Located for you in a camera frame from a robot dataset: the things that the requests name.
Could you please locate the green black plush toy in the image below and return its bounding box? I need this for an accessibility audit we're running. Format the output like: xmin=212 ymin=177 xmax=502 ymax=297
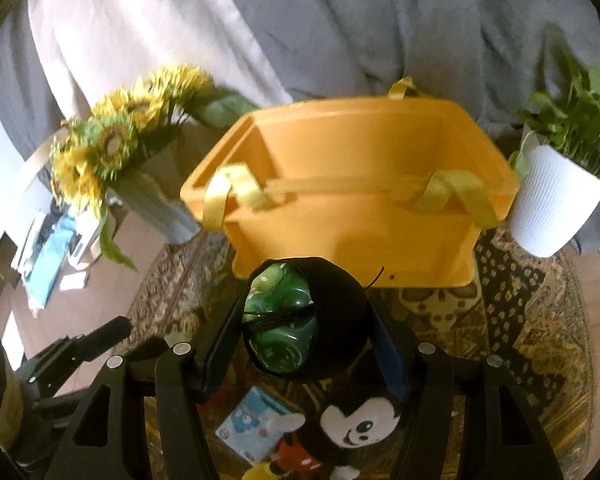
xmin=242 ymin=257 xmax=380 ymax=382

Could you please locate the blue white cartoon pouch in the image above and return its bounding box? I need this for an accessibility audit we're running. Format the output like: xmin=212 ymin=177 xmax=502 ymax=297
xmin=215 ymin=386 xmax=292 ymax=465

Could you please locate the Mickey Mouse plush toy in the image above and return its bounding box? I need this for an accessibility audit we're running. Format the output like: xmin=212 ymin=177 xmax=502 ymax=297
xmin=241 ymin=389 xmax=402 ymax=480

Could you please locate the blue cloth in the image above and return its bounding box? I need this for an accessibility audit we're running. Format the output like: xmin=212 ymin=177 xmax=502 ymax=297
xmin=24 ymin=214 xmax=76 ymax=314

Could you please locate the patterned oriental rug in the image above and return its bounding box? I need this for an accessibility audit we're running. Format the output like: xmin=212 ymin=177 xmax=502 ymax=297
xmin=114 ymin=228 xmax=595 ymax=479

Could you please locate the grey ribbed vase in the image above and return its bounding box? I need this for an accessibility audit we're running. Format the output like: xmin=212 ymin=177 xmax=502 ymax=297
xmin=112 ymin=169 xmax=200 ymax=245

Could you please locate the orange plastic crate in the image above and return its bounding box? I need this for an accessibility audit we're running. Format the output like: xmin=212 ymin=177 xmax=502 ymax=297
xmin=181 ymin=78 xmax=519 ymax=288

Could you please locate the white ribbed plant pot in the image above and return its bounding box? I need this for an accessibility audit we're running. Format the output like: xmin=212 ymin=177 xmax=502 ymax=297
xmin=507 ymin=134 xmax=600 ymax=258

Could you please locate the sunflower bouquet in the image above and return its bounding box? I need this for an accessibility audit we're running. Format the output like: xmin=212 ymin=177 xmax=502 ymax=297
xmin=50 ymin=64 xmax=258 ymax=270

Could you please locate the green leafy plant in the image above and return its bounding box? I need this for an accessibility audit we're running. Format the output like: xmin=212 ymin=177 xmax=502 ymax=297
xmin=509 ymin=51 xmax=600 ymax=181

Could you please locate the grey curtain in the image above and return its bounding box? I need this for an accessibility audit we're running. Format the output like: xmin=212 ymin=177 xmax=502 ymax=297
xmin=0 ymin=0 xmax=600 ymax=256

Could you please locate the beige curtain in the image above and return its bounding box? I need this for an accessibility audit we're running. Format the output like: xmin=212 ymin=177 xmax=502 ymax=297
xmin=28 ymin=0 xmax=291 ymax=118

